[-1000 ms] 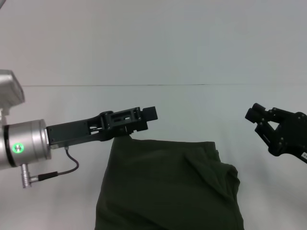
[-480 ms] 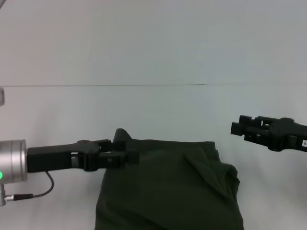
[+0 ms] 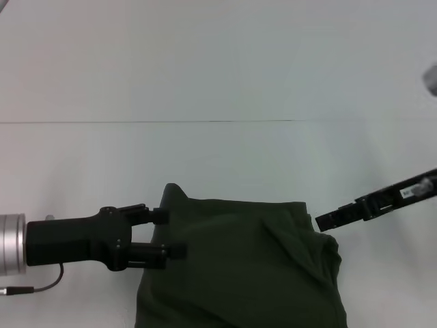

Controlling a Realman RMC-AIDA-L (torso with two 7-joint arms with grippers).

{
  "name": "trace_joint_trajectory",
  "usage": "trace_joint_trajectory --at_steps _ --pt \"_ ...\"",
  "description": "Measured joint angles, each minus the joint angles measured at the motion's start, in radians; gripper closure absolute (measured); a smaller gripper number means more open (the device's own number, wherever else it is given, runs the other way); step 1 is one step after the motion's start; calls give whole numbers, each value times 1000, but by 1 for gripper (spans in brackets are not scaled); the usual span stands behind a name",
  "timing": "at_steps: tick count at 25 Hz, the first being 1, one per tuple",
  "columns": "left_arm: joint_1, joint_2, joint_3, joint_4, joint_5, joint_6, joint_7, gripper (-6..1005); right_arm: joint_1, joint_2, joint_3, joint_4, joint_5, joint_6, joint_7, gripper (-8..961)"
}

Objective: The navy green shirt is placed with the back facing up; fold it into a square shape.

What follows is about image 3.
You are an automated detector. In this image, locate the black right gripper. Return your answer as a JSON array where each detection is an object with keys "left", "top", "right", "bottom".
[{"left": 314, "top": 165, "right": 437, "bottom": 234}]

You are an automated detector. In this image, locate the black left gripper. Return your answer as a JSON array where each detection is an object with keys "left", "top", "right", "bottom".
[{"left": 25, "top": 203, "right": 188, "bottom": 273}]

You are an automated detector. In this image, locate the dark green shirt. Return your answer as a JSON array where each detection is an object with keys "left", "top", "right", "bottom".
[{"left": 134, "top": 182, "right": 350, "bottom": 328}]

